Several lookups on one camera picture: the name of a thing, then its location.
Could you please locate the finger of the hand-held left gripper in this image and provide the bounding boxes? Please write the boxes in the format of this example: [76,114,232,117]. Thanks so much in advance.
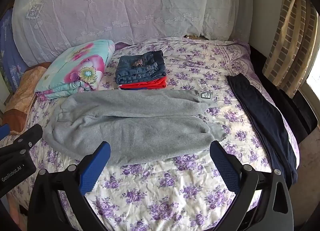
[5,124,43,158]
[0,124,11,140]

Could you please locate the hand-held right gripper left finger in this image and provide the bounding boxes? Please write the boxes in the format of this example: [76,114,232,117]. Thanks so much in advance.
[27,141,112,231]

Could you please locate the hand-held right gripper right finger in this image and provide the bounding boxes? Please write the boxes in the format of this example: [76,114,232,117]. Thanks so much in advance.
[209,141,294,231]

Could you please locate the grey fleece pants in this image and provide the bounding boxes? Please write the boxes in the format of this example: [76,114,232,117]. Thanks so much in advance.
[42,89,227,167]

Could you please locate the dark navy pants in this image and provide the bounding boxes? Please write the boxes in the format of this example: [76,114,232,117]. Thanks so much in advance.
[226,73,299,189]

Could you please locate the orange brown blanket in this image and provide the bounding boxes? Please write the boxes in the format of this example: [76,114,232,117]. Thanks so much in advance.
[2,62,52,122]

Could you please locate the purple floral bed sheet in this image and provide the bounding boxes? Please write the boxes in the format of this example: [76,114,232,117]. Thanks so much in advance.
[0,38,300,231]

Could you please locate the blue pillow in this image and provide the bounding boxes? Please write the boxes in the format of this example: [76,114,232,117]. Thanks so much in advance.
[0,9,28,92]

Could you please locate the folded floral quilt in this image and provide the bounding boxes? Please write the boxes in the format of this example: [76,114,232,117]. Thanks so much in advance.
[35,39,116,100]

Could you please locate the folded red garment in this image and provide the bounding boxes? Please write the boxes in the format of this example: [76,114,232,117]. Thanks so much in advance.
[117,76,167,90]

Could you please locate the folded blue jeans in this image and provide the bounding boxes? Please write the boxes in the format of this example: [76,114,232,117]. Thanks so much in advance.
[115,50,167,85]

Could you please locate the beige checked curtain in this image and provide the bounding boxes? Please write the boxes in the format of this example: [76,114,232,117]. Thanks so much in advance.
[262,0,319,94]

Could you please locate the white lace cover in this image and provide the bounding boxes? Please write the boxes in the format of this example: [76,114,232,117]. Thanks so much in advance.
[11,0,258,67]

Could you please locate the dark bed frame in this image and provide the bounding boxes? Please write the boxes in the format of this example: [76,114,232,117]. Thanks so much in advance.
[250,44,320,142]

